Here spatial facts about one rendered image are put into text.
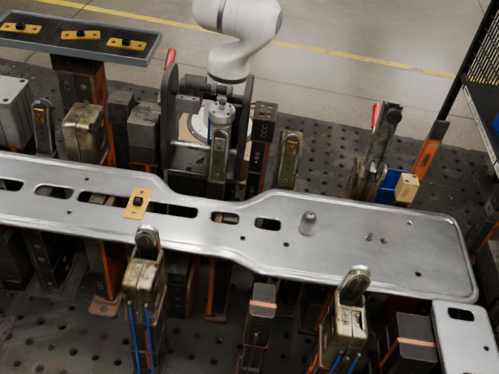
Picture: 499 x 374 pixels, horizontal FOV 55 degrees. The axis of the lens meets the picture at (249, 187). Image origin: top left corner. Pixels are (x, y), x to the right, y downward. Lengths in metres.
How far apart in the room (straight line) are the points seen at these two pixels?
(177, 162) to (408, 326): 0.60
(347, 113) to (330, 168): 1.58
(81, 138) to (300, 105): 2.20
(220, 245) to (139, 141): 0.32
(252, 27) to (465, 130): 2.31
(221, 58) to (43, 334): 0.80
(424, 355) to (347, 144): 0.96
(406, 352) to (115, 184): 0.64
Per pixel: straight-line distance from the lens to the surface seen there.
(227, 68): 1.31
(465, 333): 0.93
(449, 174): 1.73
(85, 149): 1.08
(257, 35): 1.25
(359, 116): 3.14
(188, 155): 1.13
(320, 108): 3.12
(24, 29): 1.24
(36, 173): 1.08
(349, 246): 0.95
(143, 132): 1.05
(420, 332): 0.92
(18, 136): 1.14
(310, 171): 1.56
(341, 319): 0.80
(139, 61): 1.09
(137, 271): 0.82
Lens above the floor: 1.71
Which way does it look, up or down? 44 degrees down
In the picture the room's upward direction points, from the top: 8 degrees clockwise
